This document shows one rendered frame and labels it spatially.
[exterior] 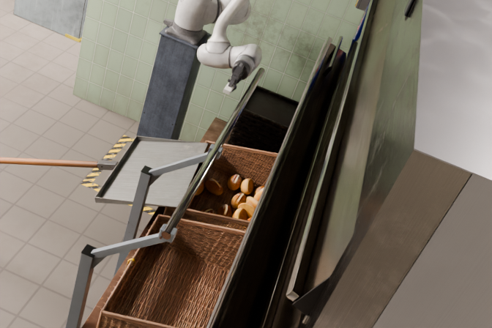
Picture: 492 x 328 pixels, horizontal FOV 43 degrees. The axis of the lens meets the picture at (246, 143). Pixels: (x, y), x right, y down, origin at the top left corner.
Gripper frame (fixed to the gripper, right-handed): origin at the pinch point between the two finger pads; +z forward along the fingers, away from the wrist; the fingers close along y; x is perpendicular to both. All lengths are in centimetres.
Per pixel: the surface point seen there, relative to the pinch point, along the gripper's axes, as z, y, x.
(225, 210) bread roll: 6, 55, -17
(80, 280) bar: 89, 37, 14
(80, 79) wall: -120, 106, 114
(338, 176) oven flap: 114, -56, -43
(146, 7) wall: -121, 38, 80
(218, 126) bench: -65, 62, 8
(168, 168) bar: 39.7, 18.7, 6.5
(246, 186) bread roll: -17, 55, -21
